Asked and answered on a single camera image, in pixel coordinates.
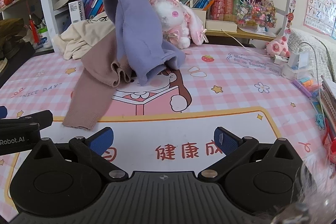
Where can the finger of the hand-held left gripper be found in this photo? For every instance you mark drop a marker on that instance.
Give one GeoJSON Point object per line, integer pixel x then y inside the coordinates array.
{"type": "Point", "coordinates": [39, 117]}
{"type": "Point", "coordinates": [2, 111]}

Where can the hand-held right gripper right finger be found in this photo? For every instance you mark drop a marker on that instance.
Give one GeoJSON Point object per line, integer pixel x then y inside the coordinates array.
{"type": "Point", "coordinates": [225, 141]}

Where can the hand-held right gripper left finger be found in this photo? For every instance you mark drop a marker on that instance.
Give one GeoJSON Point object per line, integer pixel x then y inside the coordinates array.
{"type": "Point", "coordinates": [101, 141]}

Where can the purple and mauve sweater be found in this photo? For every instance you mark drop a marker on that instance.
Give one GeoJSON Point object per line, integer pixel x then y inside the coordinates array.
{"type": "Point", "coordinates": [141, 37]}

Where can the black side table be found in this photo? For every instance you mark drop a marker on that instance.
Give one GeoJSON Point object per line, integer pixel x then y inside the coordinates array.
{"type": "Point", "coordinates": [15, 66]}

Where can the pink checkered desk mat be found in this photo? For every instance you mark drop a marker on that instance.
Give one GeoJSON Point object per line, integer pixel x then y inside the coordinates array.
{"type": "Point", "coordinates": [223, 87]}

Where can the white jar with green lid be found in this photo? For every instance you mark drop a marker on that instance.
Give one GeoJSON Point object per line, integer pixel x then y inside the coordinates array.
{"type": "Point", "coordinates": [44, 39]}

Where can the olive green garment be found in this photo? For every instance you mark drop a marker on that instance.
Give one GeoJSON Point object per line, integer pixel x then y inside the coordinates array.
{"type": "Point", "coordinates": [11, 29]}

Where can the cream garment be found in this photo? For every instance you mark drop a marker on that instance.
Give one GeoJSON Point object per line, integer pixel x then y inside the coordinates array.
{"type": "Point", "coordinates": [78, 37]}

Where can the red bottle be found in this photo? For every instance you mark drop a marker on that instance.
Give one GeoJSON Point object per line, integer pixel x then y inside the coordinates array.
{"type": "Point", "coordinates": [32, 26]}

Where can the packet of marker pens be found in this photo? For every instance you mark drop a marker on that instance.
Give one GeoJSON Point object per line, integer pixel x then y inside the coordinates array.
{"type": "Point", "coordinates": [309, 92]}

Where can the pale fluffy garment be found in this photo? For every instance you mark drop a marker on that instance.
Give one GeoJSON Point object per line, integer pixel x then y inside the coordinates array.
{"type": "Point", "coordinates": [312, 195]}

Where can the white power strip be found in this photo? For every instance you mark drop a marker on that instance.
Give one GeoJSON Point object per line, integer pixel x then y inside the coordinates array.
{"type": "Point", "coordinates": [296, 66]}

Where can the white corner shelf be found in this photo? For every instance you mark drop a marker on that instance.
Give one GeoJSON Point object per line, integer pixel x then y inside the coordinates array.
{"type": "Point", "coordinates": [15, 7]}

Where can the small pink plush toy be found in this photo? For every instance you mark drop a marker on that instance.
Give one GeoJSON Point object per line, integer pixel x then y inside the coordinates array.
{"type": "Point", "coordinates": [277, 48]}

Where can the stack of notebooks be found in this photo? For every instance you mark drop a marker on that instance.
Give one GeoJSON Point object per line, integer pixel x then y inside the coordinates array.
{"type": "Point", "coordinates": [329, 100]}

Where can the white box with barcode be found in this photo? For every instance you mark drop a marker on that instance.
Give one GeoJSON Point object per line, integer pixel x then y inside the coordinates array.
{"type": "Point", "coordinates": [76, 11]}

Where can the colourful bead flower ornament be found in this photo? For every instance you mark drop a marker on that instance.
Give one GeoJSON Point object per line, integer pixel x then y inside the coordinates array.
{"type": "Point", "coordinates": [256, 12]}

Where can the grey quilted cloth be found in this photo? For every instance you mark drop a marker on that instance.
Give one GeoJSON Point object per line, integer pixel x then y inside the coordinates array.
{"type": "Point", "coordinates": [323, 45]}

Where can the white bunny plush toy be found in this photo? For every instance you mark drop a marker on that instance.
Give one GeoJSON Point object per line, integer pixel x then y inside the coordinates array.
{"type": "Point", "coordinates": [170, 14]}

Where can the red deer wall sticker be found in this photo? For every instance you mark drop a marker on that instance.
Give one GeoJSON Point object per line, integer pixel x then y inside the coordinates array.
{"type": "Point", "coordinates": [290, 16]}

